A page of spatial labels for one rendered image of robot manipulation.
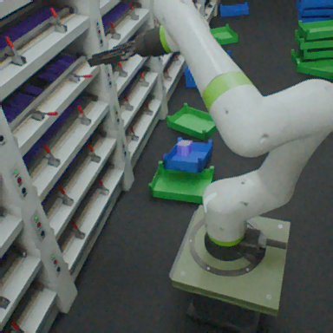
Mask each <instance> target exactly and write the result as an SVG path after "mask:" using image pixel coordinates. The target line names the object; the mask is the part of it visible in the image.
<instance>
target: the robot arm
mask: <svg viewBox="0 0 333 333"><path fill-rule="evenodd" d="M153 13H154V14H155V16H156V18H157V19H158V21H159V22H160V23H161V26H153V25H152V23H149V24H148V25H149V29H148V30H147V31H146V33H145V34H139V35H137V36H136V37H135V39H134V40H132V41H129V42H124V43H122V44H119V45H116V46H113V48H111V49H109V50H106V51H103V52H101V53H97V54H94V55H91V56H92V58H91V59H88V60H87V62H88V65H89V67H90V68H92V67H94V66H98V65H101V64H105V65H108V64H111V63H115V62H121V61H127V60H128V57H134V56H135V55H138V56H139V57H149V56H152V57H160V56H162V57H164V55H168V54H171V53H174V52H178V51H180V53H181V54H182V55H183V57H184V58H185V60H186V63H187V65H188V67H189V69H190V70H191V74H192V77H193V79H194V82H195V83H196V85H197V88H198V90H199V93H200V95H201V97H202V99H203V102H204V103H205V105H206V108H207V110H208V111H209V113H210V115H211V117H212V119H213V121H214V123H215V125H216V127H217V129H218V131H219V133H220V136H221V138H222V139H223V141H224V142H225V144H226V145H227V146H228V147H229V148H230V149H231V150H232V151H233V152H234V153H236V154H238V155H241V156H244V157H249V158H251V157H258V156H260V155H263V154H265V153H267V152H269V151H270V152H269V153H268V155H267V157H266V160H265V162H264V164H262V166H261V167H260V168H259V169H258V170H255V171H253V172H250V173H247V174H244V175H242V176H239V177H235V178H230V179H224V180H218V181H215V182H213V183H212V184H211V185H209V186H208V187H207V188H206V190H205V191H204V193H203V205H204V214H205V222H206V230H207V232H206V235H205V246H206V249H207V251H208V252H209V253H210V254H211V255H212V257H213V258H217V259H219V260H223V261H234V260H236V259H239V258H241V257H243V256H244V257H245V258H246V260H247V261H248V262H253V263H255V259H256V256H258V253H259V252H262V253H264V251H263V250H260V249H258V248H259V247H262V248H265V247H266V246H267V245H268V246H271V247H276V248H278V249H286V245H287V243H285V242H281V241H278V240H274V239H270V238H267V235H265V234H262V233H260V230H259V229H254V228H250V227H246V220H247V219H251V218H253V217H256V216H258V215H260V214H262V213H264V212H268V211H270V210H273V209H277V208H279V207H282V206H284V205H285V204H287V203H288V202H289V201H290V199H291V197H292V195H293V193H294V190H295V186H296V184H297V181H298V179H299V177H300V174H301V172H302V171H303V169H304V167H305V165H306V162H307V161H308V160H309V158H310V157H311V155H312V154H313V153H314V152H315V150H316V149H317V148H318V146H319V145H320V144H321V143H322V142H323V140H324V138H326V137H327V136H328V135H329V134H330V132H331V131H332V130H333V84H332V83H330V82H327V81H324V80H318V79H314V80H308V81H305V82H302V83H300V84H298V85H296V86H294V87H292V88H289V89H286V90H283V91H280V92H278V93H276V94H273V95H268V96H265V97H263V96H262V95H261V94H260V93H259V91H258V90H257V89H256V88H255V87H254V86H253V85H252V83H251V82H250V81H249V79H248V78H247V77H246V76H245V74H244V73H243V72H242V70H241V69H240V67H239V66H238V65H237V64H236V63H235V62H234V61H233V60H232V59H231V58H230V57H229V56H228V55H227V54H226V52H225V51H224V50H222V48H221V47H220V46H219V44H218V43H217V42H216V41H215V39H214V36H212V34H211V33H210V27H209V24H208V22H207V20H206V19H205V18H204V17H203V16H202V15H200V13H199V12H198V11H197V10H196V8H195V7H194V5H193V2H192V0H154V3H153Z"/></svg>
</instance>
